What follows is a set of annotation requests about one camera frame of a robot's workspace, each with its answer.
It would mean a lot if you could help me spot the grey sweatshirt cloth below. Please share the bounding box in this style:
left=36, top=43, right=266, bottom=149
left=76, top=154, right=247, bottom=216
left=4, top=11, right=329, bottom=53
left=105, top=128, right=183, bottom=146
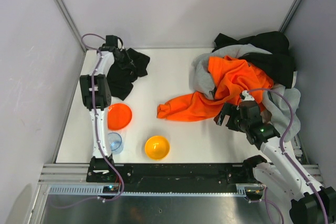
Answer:
left=190, top=45, right=301, bottom=134

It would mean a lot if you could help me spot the orange plastic plate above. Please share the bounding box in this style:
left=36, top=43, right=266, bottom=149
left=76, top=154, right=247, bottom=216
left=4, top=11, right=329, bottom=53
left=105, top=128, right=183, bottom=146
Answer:
left=107, top=103, right=132, bottom=131

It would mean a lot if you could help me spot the white box under cloths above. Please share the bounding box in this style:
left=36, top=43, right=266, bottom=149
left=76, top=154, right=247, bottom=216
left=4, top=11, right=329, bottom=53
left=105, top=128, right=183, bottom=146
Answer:
left=292, top=71, right=298, bottom=87

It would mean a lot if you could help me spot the clear blue plastic cup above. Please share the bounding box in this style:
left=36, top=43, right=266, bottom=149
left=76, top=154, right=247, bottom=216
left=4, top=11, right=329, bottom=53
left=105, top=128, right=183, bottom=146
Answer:
left=108, top=132, right=123, bottom=155

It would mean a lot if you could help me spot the left aluminium frame post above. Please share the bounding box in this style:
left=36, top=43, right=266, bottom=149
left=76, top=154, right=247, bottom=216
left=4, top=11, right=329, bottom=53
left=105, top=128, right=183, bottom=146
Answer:
left=54, top=0, right=86, bottom=52

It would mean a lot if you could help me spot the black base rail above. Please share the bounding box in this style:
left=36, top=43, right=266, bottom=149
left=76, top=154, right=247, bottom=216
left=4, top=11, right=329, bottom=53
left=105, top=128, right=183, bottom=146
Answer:
left=86, top=163, right=253, bottom=196

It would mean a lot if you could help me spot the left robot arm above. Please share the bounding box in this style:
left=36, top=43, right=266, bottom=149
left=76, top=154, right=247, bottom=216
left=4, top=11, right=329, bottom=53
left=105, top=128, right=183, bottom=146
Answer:
left=79, top=35, right=125, bottom=175

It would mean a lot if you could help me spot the yellow plastic bowl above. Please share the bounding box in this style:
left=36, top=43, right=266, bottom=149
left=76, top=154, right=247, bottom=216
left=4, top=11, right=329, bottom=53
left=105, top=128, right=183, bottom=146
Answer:
left=144, top=136, right=171, bottom=161

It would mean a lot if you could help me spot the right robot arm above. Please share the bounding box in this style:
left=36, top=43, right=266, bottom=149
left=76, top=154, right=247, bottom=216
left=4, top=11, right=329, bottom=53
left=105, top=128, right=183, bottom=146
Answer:
left=214, top=100, right=335, bottom=223

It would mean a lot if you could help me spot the small black cloth garment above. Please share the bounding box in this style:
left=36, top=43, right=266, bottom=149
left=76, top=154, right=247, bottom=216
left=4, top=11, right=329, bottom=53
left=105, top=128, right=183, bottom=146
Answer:
left=107, top=48, right=150, bottom=101

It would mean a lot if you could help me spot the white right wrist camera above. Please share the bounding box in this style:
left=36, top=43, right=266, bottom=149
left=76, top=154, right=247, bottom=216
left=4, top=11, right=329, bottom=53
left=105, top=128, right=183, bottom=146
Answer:
left=240, top=90, right=255, bottom=102

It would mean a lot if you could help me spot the orange cloth garment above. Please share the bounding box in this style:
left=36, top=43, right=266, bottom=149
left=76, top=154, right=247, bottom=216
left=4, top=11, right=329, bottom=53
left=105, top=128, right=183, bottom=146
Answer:
left=157, top=56, right=274, bottom=122

